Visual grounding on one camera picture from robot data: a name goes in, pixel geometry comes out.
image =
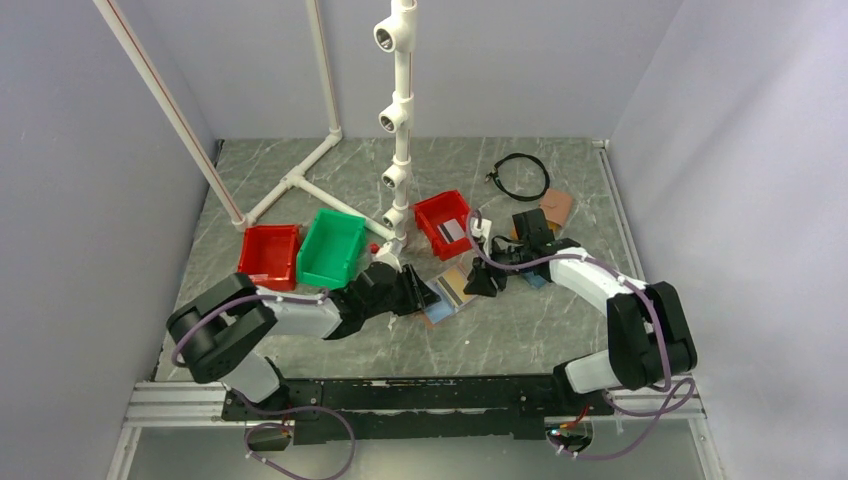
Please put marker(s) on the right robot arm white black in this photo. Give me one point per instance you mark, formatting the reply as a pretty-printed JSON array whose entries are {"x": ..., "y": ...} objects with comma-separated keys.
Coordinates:
[{"x": 648, "y": 337}]

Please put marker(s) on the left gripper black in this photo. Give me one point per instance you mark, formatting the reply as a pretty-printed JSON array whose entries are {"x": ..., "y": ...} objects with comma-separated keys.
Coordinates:
[{"x": 417, "y": 294}]

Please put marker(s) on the red bin left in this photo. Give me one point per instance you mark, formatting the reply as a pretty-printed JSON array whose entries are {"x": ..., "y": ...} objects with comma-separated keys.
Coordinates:
[{"x": 269, "y": 254}]

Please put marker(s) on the red bin right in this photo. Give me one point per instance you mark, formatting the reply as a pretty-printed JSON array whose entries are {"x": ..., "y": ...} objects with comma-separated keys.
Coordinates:
[{"x": 429, "y": 213}]

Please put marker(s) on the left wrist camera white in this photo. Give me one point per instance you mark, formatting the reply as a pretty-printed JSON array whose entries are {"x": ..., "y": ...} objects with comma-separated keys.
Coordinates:
[{"x": 388, "y": 253}]

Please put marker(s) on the orange credit card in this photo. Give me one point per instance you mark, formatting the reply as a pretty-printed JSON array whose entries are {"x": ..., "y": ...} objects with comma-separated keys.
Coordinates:
[{"x": 450, "y": 288}]

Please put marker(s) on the white pvc pipe frame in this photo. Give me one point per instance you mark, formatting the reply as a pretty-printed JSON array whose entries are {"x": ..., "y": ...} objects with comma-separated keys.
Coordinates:
[{"x": 294, "y": 178}]

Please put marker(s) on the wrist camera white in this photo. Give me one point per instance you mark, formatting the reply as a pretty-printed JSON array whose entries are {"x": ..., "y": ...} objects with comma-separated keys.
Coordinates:
[
  {"x": 388, "y": 253},
  {"x": 480, "y": 229}
]

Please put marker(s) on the green bin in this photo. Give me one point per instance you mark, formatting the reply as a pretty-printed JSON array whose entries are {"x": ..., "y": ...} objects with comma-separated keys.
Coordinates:
[{"x": 329, "y": 254}]

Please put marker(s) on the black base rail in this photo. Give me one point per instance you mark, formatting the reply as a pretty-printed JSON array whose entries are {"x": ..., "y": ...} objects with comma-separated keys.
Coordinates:
[{"x": 520, "y": 406}]

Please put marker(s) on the white pvc fitting post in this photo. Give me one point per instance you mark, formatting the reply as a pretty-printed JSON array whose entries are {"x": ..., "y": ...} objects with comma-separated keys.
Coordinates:
[{"x": 396, "y": 35}]

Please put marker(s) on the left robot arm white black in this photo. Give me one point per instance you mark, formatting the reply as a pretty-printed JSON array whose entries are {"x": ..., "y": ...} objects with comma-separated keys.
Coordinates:
[{"x": 216, "y": 334}]

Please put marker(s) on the blue card holder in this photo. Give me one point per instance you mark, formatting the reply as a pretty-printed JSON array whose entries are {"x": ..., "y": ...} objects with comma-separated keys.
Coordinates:
[{"x": 534, "y": 280}]

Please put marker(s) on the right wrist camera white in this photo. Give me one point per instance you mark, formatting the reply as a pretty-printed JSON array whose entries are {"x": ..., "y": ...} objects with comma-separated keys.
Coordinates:
[{"x": 480, "y": 229}]

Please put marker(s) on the aluminium frame rail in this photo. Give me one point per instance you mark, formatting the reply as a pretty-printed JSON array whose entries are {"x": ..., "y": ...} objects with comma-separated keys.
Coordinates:
[{"x": 184, "y": 404}]

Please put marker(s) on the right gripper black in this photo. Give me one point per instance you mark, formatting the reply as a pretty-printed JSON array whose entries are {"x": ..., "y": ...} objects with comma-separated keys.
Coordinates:
[{"x": 481, "y": 275}]

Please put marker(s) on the red bin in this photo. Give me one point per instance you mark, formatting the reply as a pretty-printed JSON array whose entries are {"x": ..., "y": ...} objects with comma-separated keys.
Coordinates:
[
  {"x": 429, "y": 213},
  {"x": 269, "y": 254}
]

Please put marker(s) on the pink card holder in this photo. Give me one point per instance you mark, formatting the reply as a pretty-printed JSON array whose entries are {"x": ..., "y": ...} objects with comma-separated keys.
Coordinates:
[{"x": 556, "y": 206}]

